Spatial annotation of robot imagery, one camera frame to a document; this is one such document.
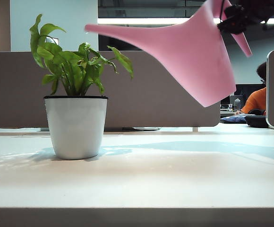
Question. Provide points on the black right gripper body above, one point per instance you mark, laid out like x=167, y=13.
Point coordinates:
x=262, y=8

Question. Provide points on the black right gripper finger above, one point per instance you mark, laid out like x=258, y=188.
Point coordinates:
x=232, y=26
x=233, y=11

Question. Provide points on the pink plastic watering can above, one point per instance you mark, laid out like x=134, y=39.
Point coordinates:
x=193, y=54

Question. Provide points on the green plant in white pot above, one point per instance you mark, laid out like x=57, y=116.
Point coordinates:
x=75, y=127

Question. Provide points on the dark computer monitor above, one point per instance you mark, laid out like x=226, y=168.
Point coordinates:
x=244, y=91

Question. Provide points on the small clear bottle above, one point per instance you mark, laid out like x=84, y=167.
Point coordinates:
x=237, y=104

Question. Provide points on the person in orange shirt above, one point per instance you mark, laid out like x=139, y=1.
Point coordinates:
x=255, y=101

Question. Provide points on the blue checked cloth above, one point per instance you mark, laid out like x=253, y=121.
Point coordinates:
x=233, y=119

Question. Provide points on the black bag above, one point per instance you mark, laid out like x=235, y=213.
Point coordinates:
x=257, y=120

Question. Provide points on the long ceiling light strip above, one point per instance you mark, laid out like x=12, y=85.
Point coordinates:
x=127, y=21

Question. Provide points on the grey partition foot plate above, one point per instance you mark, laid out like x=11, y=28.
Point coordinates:
x=146, y=128

